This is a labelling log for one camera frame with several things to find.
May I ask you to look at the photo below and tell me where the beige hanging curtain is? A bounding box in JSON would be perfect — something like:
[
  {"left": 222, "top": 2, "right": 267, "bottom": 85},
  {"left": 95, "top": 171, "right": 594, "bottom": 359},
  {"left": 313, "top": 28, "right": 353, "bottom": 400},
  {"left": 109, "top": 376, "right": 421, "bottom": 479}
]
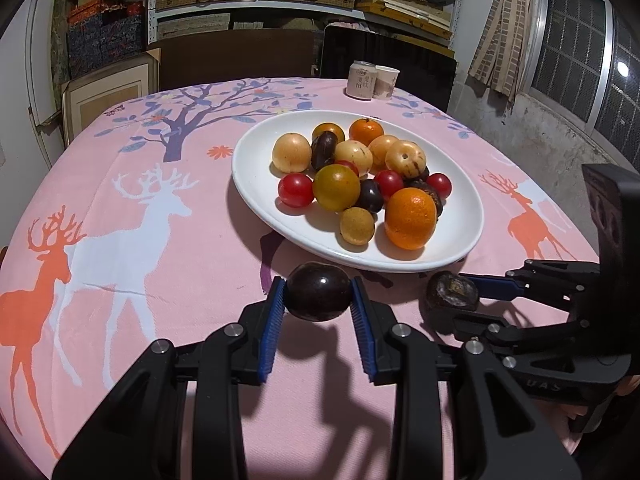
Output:
[{"left": 469, "top": 0, "right": 532, "bottom": 103}]

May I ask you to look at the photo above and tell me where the framed cardboard panel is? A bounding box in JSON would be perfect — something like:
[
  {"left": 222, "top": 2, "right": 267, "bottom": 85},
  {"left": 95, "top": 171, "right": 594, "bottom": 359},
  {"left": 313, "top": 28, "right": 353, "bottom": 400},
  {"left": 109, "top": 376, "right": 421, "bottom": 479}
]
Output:
[{"left": 62, "top": 49, "right": 160, "bottom": 146}]

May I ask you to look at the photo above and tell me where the black chair back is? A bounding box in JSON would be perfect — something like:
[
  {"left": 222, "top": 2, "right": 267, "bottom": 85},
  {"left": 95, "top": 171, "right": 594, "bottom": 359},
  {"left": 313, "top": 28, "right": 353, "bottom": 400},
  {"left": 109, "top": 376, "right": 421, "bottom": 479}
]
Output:
[{"left": 320, "top": 26, "right": 457, "bottom": 110}]

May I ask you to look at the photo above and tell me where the white oval plate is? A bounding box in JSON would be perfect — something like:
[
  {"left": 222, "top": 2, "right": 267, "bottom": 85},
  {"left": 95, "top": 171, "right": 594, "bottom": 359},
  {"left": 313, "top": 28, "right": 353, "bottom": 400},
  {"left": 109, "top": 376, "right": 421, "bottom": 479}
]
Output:
[{"left": 232, "top": 110, "right": 485, "bottom": 273}]

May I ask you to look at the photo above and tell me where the olive yellow plum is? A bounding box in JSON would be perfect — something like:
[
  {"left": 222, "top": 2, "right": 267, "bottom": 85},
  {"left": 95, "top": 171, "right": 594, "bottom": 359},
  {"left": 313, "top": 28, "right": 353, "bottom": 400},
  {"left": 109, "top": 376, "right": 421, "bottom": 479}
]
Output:
[{"left": 314, "top": 164, "right": 360, "bottom": 212}]

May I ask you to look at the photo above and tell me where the red cherry tomato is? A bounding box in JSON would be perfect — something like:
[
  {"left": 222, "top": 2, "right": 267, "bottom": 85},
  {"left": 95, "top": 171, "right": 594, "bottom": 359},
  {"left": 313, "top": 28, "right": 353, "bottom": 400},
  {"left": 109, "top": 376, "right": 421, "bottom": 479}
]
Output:
[
  {"left": 334, "top": 160, "right": 359, "bottom": 178},
  {"left": 278, "top": 174, "right": 314, "bottom": 208},
  {"left": 426, "top": 172, "right": 452, "bottom": 200},
  {"left": 374, "top": 169, "right": 405, "bottom": 202}
]

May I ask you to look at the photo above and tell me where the large orange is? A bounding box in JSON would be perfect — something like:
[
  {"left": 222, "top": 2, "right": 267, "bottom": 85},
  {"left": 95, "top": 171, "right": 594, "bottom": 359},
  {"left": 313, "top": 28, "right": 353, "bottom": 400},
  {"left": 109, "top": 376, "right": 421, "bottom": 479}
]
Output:
[{"left": 384, "top": 188, "right": 437, "bottom": 250}]

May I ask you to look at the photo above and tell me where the pale yellow round fruit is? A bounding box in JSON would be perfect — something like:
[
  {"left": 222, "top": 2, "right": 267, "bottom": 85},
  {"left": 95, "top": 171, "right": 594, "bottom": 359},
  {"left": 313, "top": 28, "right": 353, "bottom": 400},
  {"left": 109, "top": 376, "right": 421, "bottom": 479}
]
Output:
[{"left": 334, "top": 140, "right": 373, "bottom": 178}]

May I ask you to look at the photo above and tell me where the small mandarin orange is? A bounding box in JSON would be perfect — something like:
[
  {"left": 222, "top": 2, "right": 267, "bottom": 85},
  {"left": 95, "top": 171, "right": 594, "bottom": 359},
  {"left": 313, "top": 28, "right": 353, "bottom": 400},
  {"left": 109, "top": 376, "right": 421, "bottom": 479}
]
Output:
[{"left": 348, "top": 117, "right": 384, "bottom": 146}]

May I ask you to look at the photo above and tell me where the striped pepino melon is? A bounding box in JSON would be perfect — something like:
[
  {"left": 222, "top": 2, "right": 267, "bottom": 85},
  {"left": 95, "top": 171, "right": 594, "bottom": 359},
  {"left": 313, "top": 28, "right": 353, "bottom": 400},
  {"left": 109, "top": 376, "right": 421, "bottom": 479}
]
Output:
[{"left": 385, "top": 140, "right": 426, "bottom": 178}]

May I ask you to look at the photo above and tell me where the orange yellow plum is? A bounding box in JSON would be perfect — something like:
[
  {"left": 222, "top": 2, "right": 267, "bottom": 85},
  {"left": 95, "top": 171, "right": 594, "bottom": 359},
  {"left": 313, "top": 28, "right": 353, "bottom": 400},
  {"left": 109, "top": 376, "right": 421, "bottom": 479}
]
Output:
[{"left": 311, "top": 122, "right": 345, "bottom": 142}]

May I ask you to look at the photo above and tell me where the dark purple plum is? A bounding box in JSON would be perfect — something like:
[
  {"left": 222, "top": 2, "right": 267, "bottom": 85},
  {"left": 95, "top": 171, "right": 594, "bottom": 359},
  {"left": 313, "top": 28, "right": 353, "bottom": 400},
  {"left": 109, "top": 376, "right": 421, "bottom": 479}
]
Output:
[
  {"left": 310, "top": 132, "right": 338, "bottom": 172},
  {"left": 283, "top": 262, "right": 352, "bottom": 322}
]

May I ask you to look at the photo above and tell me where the yellow round pear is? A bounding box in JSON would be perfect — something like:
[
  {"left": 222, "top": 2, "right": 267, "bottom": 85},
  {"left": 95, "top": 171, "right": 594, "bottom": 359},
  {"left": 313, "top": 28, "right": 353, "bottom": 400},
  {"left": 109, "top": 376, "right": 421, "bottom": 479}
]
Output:
[{"left": 272, "top": 132, "right": 311, "bottom": 174}]

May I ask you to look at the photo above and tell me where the pink deer tablecloth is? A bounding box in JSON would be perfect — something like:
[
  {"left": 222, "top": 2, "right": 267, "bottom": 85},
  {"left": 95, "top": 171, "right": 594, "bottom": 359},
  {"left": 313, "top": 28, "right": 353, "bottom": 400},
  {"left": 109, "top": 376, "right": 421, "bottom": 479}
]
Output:
[{"left": 1, "top": 78, "right": 596, "bottom": 474}]

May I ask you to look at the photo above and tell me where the dark brown chair back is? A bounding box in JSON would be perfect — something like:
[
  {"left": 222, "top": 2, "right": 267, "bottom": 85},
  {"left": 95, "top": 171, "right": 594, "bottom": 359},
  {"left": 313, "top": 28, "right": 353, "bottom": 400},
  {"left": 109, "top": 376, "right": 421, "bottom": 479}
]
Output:
[{"left": 155, "top": 29, "right": 316, "bottom": 90}]

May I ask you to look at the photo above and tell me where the pale orange round fruit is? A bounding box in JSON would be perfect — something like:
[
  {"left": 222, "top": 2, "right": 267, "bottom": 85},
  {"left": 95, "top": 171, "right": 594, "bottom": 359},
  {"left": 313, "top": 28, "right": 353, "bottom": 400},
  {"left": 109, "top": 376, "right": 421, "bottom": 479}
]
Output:
[{"left": 368, "top": 134, "right": 398, "bottom": 170}]

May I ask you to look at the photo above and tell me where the right window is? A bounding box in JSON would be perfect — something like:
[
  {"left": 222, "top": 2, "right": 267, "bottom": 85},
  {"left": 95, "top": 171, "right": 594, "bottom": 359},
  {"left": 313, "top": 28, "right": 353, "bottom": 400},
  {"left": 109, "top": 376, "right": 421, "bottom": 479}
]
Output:
[{"left": 525, "top": 0, "right": 639, "bottom": 167}]

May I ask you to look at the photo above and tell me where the person's right hand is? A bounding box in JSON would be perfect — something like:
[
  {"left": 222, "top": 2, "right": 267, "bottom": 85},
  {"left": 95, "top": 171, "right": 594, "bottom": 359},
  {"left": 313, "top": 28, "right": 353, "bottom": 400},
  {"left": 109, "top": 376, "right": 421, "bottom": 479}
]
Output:
[{"left": 535, "top": 375, "right": 639, "bottom": 454}]

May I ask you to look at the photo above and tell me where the small brown longan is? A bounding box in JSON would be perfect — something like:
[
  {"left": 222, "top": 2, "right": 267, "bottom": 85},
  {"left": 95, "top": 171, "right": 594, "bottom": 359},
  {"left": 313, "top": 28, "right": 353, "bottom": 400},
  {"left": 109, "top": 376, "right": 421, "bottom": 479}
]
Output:
[{"left": 340, "top": 207, "right": 375, "bottom": 246}]

